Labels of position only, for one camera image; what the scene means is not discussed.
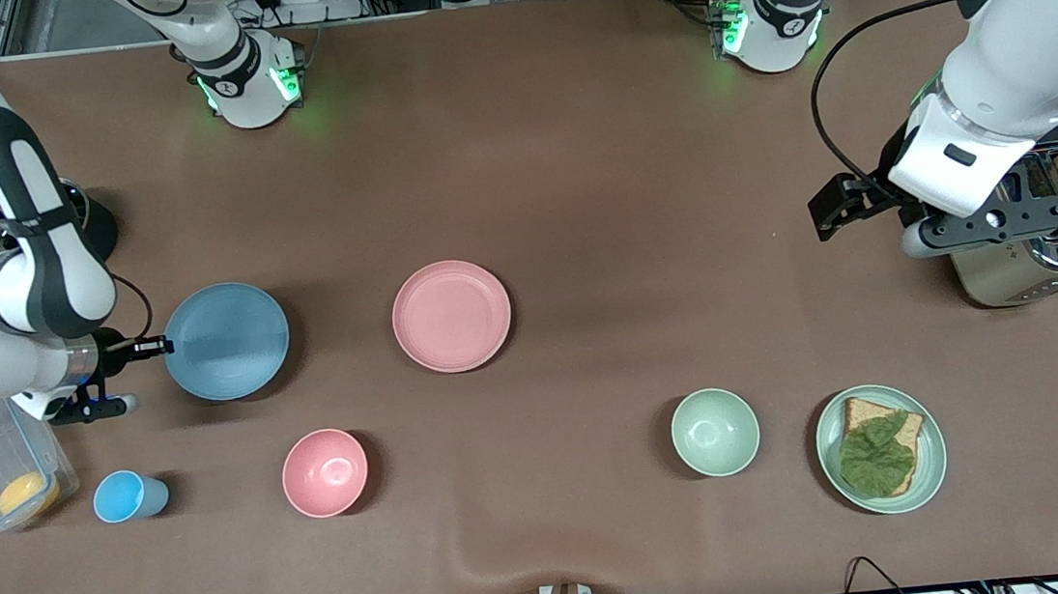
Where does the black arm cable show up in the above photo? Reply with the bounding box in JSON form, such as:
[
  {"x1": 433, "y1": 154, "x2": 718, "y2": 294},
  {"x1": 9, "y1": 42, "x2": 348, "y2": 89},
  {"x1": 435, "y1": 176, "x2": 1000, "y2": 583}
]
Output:
[
  {"x1": 0, "y1": 0, "x2": 157, "y2": 360},
  {"x1": 801, "y1": 0, "x2": 976, "y2": 202}
]

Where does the yellow round food piece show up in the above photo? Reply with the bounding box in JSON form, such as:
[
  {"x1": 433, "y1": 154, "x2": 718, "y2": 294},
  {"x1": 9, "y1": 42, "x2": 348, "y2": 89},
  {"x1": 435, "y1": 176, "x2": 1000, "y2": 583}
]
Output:
[{"x1": 0, "y1": 468, "x2": 63, "y2": 521}]

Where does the silver toaster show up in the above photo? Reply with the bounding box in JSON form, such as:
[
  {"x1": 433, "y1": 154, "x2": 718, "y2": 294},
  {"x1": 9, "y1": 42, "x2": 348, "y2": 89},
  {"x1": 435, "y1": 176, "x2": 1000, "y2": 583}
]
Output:
[{"x1": 940, "y1": 139, "x2": 1058, "y2": 313}]

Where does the pink bowl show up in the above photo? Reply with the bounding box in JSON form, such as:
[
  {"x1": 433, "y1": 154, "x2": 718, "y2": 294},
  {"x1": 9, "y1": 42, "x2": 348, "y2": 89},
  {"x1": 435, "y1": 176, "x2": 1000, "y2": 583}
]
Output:
[{"x1": 277, "y1": 424, "x2": 373, "y2": 523}]

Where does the black cable loop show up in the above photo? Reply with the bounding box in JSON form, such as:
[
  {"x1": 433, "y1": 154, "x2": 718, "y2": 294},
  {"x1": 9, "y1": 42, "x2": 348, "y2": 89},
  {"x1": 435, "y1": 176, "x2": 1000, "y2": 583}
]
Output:
[{"x1": 841, "y1": 552, "x2": 908, "y2": 594}]

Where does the bread slice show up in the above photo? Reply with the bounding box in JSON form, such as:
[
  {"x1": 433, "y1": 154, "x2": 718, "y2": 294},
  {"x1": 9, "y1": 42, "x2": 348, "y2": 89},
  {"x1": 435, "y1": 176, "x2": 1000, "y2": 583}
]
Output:
[{"x1": 835, "y1": 390, "x2": 932, "y2": 500}]

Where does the blue cup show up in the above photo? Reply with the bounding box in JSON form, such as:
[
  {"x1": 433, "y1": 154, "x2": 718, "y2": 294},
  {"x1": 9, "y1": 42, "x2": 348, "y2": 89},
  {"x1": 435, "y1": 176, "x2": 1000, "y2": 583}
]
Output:
[{"x1": 90, "y1": 466, "x2": 173, "y2": 526}]

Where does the green plate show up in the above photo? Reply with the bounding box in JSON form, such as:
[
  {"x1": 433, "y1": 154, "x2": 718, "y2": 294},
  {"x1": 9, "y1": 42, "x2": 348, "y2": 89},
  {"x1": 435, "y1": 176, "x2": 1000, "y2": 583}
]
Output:
[{"x1": 811, "y1": 378, "x2": 952, "y2": 521}]

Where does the green lettuce leaf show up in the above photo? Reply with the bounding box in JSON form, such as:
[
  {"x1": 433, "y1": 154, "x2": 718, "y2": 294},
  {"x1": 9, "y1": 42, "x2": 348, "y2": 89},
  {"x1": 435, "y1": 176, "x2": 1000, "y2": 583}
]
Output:
[{"x1": 835, "y1": 410, "x2": 920, "y2": 502}]

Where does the brown table cover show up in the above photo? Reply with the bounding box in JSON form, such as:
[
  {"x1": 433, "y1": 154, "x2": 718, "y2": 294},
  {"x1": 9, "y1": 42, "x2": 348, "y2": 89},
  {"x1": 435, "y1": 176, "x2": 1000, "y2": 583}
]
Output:
[{"x1": 0, "y1": 0, "x2": 1058, "y2": 594}]

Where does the black saucepan with blue handle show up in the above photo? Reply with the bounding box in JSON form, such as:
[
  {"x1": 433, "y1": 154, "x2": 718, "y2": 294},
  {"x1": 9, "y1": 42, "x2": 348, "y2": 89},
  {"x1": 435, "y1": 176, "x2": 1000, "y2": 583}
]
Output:
[{"x1": 0, "y1": 174, "x2": 121, "y2": 273}]

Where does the pink plate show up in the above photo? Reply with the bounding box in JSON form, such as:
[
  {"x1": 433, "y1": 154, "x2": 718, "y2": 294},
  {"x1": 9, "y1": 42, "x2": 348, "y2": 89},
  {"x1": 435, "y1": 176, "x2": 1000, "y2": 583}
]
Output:
[{"x1": 387, "y1": 255, "x2": 517, "y2": 380}]

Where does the green bowl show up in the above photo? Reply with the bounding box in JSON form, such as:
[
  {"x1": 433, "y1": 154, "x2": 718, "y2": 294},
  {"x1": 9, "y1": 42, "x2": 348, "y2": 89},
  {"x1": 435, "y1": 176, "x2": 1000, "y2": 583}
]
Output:
[{"x1": 667, "y1": 384, "x2": 764, "y2": 482}]

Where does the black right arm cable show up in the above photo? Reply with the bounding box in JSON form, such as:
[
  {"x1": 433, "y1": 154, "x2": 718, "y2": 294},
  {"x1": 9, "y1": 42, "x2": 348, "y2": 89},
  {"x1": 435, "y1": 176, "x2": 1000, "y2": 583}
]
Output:
[{"x1": 0, "y1": 0, "x2": 157, "y2": 360}]

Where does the blue plate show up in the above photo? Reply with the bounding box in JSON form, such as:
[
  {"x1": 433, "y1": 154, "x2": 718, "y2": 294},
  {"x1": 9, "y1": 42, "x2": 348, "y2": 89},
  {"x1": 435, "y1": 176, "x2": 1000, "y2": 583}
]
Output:
[{"x1": 158, "y1": 278, "x2": 296, "y2": 408}]

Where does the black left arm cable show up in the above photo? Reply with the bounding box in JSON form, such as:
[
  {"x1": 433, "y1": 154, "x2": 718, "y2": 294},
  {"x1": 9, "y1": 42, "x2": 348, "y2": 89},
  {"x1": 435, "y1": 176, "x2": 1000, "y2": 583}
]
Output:
[{"x1": 801, "y1": 0, "x2": 976, "y2": 202}]

